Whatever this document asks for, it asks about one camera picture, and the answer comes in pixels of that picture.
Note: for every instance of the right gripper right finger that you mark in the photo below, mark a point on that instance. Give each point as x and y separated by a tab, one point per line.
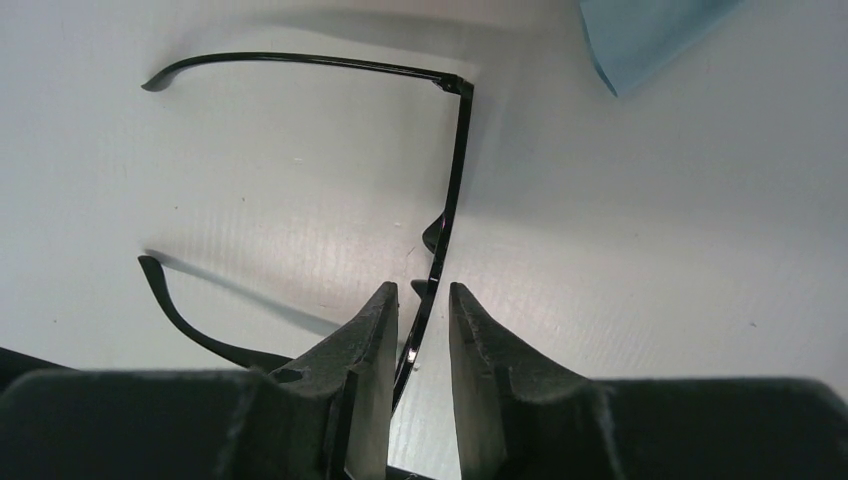
520	415

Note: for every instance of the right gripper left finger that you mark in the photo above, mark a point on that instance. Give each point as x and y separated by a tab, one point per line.
323	415

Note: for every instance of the black sunglasses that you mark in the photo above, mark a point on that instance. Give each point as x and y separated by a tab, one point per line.
436	237

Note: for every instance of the light blue cloth right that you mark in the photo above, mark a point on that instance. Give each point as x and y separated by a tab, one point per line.
629	41

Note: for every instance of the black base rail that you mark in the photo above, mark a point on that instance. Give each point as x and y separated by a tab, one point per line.
14	365

